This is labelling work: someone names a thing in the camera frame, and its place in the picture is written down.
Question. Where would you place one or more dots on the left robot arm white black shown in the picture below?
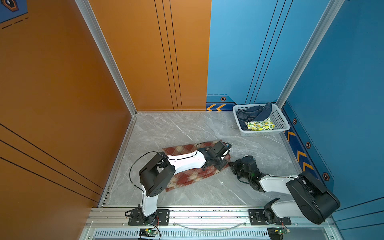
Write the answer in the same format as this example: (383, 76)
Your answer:
(161, 168)

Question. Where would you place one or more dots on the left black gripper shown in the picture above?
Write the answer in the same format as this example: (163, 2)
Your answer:
(224, 162)

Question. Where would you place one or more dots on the aluminium front rail frame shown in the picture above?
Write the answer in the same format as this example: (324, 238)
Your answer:
(202, 223)

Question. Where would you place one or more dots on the left green circuit board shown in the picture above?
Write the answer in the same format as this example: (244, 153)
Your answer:
(148, 234)

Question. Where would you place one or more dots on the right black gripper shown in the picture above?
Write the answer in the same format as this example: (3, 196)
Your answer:
(234, 166)

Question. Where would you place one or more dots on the green circuit board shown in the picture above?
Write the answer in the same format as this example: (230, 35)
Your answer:
(148, 234)
(277, 234)

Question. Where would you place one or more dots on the white plastic laundry basket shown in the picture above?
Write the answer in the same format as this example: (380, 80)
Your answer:
(276, 116)

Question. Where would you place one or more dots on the dark blue denim skirt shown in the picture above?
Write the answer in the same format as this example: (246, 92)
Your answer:
(253, 114)

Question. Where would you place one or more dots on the left aluminium corner post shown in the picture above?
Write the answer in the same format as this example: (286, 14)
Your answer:
(101, 42)

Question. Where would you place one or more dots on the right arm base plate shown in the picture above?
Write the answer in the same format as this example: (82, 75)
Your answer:
(260, 217)

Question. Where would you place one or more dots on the lemon print skirt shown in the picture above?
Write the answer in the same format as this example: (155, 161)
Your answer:
(264, 125)

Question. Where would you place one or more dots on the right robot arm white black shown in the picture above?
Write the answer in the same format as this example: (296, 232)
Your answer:
(311, 199)

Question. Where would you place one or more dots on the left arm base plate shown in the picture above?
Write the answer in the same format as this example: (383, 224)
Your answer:
(159, 218)

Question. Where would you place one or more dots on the red plaid skirt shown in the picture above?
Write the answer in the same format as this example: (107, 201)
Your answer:
(192, 176)

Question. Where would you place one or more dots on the aluminium corner post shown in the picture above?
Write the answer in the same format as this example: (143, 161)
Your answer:
(101, 42)
(317, 36)

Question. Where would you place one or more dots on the right aluminium corner post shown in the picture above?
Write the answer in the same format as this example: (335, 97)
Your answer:
(317, 36)

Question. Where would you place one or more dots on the right green circuit board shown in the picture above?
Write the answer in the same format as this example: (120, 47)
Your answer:
(277, 234)

